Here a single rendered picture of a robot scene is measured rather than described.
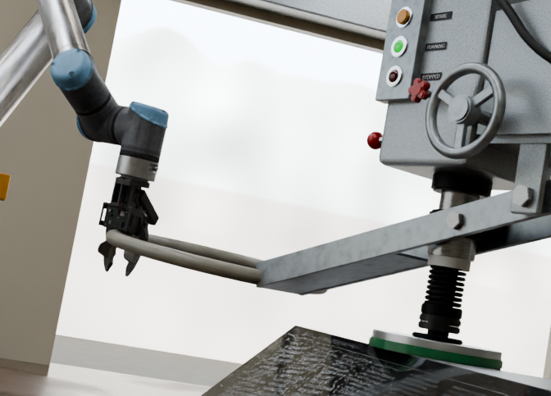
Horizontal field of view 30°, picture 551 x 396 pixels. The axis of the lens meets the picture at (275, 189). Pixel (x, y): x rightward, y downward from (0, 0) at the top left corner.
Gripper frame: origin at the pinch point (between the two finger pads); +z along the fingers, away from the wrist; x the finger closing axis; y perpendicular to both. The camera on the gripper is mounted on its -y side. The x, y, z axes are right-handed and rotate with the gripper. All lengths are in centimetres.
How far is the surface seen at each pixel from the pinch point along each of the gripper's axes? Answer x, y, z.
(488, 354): 88, 38, -4
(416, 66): 68, 40, -47
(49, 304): -327, -496, 78
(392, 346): 74, 43, -2
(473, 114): 81, 53, -39
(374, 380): 73, 46, 4
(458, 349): 84, 42, -4
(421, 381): 82, 54, 1
